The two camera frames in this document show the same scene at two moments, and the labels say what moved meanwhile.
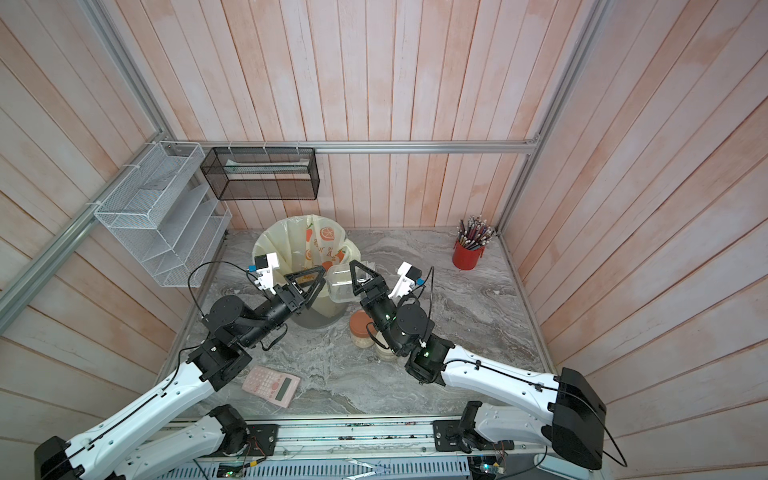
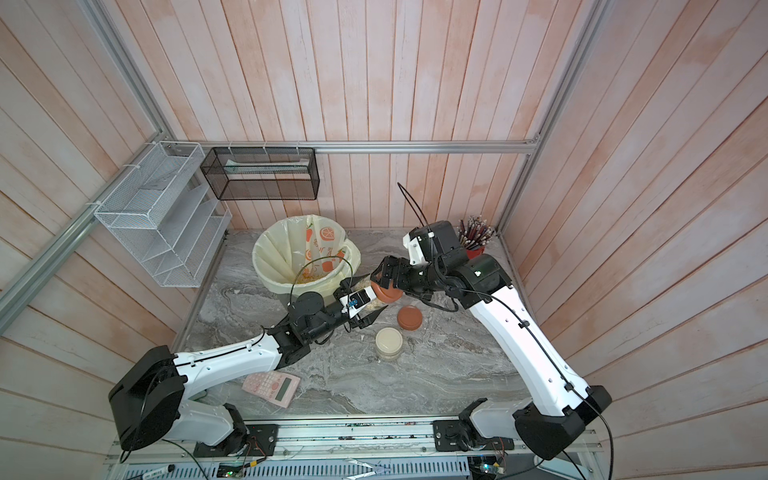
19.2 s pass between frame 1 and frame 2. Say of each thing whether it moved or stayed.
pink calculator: stayed
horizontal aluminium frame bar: stayed
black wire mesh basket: stayed
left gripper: moved
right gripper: moved
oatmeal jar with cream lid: stayed
